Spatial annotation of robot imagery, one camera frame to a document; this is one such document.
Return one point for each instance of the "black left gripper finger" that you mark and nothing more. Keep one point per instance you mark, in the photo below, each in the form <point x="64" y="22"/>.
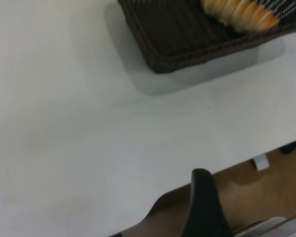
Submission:
<point x="204" y="209"/>

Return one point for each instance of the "dark brown woven basket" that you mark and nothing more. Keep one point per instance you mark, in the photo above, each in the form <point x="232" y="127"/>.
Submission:
<point x="177" y="37"/>

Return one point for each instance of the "ridged golden bread roll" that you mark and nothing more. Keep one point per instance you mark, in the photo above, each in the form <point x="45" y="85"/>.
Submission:
<point x="241" y="14"/>

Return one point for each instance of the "small white block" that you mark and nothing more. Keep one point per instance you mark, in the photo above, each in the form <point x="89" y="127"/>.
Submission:
<point x="261" y="163"/>

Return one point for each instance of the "dark round floor object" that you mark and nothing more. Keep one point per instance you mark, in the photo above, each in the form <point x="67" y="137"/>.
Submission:
<point x="289" y="148"/>

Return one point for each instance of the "grey metal frame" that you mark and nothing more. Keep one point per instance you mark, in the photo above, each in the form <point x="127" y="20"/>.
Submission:
<point x="273" y="225"/>

